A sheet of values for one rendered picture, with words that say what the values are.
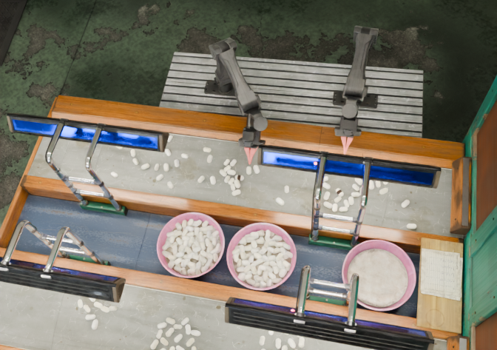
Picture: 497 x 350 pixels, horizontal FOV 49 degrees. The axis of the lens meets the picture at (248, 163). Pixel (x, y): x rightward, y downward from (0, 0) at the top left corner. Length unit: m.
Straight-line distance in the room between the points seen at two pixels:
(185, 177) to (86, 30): 1.91
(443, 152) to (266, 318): 1.07
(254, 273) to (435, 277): 0.66
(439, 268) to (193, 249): 0.93
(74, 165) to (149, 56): 1.40
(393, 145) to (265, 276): 0.76
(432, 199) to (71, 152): 1.54
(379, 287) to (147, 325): 0.87
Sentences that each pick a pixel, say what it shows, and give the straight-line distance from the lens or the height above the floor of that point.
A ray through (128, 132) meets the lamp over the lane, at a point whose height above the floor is 1.11.
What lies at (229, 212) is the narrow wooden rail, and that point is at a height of 0.76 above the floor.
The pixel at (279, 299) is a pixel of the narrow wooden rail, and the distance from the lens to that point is 2.08.
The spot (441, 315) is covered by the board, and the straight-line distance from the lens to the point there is 2.11.
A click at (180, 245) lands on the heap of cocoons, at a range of 2.23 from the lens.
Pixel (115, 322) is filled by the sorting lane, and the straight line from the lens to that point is 2.19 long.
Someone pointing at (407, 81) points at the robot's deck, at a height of 0.66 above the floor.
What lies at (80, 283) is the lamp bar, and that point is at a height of 1.10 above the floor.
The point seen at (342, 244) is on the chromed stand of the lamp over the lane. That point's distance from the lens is 2.20.
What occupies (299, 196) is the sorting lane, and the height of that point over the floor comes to 0.74.
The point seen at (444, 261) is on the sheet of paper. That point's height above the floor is 0.78.
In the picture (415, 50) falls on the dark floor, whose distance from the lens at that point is 3.65.
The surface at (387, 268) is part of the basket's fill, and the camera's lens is 2.17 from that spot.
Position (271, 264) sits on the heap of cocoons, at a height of 0.74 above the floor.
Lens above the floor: 2.78
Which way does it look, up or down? 62 degrees down
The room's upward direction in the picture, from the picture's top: 10 degrees counter-clockwise
